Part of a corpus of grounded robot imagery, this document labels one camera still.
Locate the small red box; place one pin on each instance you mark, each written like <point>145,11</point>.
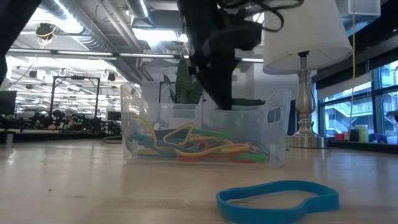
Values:
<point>339,136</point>

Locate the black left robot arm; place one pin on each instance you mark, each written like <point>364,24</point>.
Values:
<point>12,25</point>

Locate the pale green cylinder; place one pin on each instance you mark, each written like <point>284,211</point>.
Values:
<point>362,133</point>

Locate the clear plastic bin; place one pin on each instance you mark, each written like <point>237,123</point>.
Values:
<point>267,140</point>

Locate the white shade silver lamp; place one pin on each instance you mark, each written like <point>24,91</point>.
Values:
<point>304,37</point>

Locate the black computer monitor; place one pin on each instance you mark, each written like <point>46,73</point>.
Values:
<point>7,102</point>

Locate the snake plant white pot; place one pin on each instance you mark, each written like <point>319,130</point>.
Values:
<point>183,87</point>

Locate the small blue item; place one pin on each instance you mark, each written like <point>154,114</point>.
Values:
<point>377,138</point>

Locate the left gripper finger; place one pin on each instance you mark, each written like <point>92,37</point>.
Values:
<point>222,87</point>

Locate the yellow thin rubber band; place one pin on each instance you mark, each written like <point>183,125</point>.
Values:
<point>148,126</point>

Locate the long ceiling light strip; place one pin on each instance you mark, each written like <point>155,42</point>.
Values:
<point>149,56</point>

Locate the black metal frame rig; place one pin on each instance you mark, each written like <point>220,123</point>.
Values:
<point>76,77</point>

